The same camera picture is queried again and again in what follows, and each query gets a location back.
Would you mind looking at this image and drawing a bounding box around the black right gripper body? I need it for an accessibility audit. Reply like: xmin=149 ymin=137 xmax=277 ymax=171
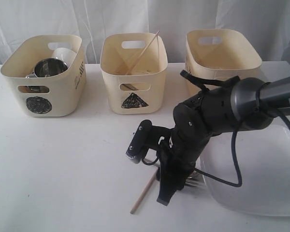
xmin=158 ymin=100 xmax=213 ymax=191

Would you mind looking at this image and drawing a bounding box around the wooden chopstick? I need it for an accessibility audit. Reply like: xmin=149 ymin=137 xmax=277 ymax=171
xmin=125 ymin=30 xmax=160 ymax=75
xmin=130 ymin=170 xmax=158 ymax=215

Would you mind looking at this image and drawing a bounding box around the steel fork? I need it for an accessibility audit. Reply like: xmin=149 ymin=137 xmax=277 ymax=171
xmin=142 ymin=158 xmax=205 ymax=188

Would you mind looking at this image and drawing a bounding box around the white round bowl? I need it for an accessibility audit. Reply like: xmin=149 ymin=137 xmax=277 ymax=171
xmin=51 ymin=47 xmax=76 ymax=68

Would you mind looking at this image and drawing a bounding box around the steel mug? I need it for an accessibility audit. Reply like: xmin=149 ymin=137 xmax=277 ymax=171
xmin=26 ymin=58 xmax=68 ymax=78

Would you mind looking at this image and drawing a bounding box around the stainless steel bowl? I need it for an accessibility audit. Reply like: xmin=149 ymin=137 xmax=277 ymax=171
xmin=18 ymin=86 xmax=49 ymax=93

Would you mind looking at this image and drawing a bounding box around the steel spoon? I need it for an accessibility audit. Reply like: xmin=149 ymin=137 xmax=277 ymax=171
xmin=190 ymin=172 xmax=201 ymax=179

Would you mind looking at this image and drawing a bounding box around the steel table knife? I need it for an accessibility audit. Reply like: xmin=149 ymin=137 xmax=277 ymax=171
xmin=120 ymin=84 xmax=138 ymax=91

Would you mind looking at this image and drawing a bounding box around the cream bin with triangle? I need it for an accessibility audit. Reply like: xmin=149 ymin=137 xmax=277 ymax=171
xmin=100 ymin=33 xmax=168 ymax=115

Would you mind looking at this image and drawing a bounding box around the white square plate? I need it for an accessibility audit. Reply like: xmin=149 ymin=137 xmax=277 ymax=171
xmin=204 ymin=124 xmax=290 ymax=217

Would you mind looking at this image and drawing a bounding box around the cream bin with square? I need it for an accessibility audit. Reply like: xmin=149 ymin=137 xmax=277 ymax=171
xmin=185 ymin=29 xmax=262 ymax=81

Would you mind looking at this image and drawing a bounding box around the cream bin with circle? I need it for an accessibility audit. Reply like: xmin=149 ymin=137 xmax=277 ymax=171
xmin=0 ymin=35 xmax=86 ymax=117

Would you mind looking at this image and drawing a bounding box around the white curtain backdrop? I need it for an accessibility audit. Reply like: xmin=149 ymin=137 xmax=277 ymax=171
xmin=0 ymin=0 xmax=290 ymax=64

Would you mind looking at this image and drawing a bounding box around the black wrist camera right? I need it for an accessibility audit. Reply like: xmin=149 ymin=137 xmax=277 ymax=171
xmin=126 ymin=119 xmax=171 ymax=166

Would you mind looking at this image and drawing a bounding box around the black camera cable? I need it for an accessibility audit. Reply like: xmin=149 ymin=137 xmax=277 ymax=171
xmin=141 ymin=70 xmax=290 ymax=188

